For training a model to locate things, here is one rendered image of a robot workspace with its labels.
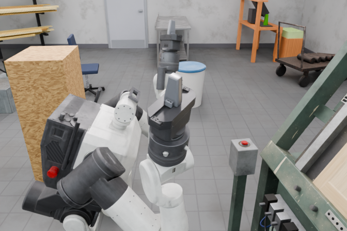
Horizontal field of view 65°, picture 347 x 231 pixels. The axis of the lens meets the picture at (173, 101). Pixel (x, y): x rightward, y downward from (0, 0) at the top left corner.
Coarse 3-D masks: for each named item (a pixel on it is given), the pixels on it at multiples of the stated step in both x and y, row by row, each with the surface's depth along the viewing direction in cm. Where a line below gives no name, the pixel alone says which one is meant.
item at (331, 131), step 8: (344, 104) 133; (344, 112) 131; (336, 120) 133; (344, 120) 130; (328, 128) 135; (336, 128) 132; (320, 136) 137; (328, 136) 133; (336, 136) 134; (312, 144) 139; (320, 144) 135; (328, 144) 135; (312, 152) 137; (320, 152) 136; (304, 160) 140; (312, 160) 138; (304, 168) 139
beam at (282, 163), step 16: (272, 144) 163; (272, 160) 157; (288, 160) 147; (288, 176) 143; (304, 176) 135; (304, 192) 131; (320, 192) 126; (304, 208) 127; (320, 208) 121; (336, 208) 118; (320, 224) 118
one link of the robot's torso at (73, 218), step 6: (72, 216) 100; (78, 216) 101; (66, 222) 100; (72, 222) 100; (78, 222) 100; (84, 222) 102; (96, 222) 116; (66, 228) 101; (72, 228) 102; (78, 228) 102; (84, 228) 102; (90, 228) 114; (96, 228) 119
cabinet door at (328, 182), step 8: (344, 152) 125; (336, 160) 127; (344, 160) 123; (328, 168) 128; (336, 168) 125; (344, 168) 122; (320, 176) 130; (328, 176) 127; (336, 176) 124; (344, 176) 121; (320, 184) 129; (328, 184) 125; (336, 184) 122; (344, 184) 119; (328, 192) 124; (336, 192) 121; (344, 192) 118; (336, 200) 119; (344, 200) 116; (344, 208) 115; (344, 216) 114
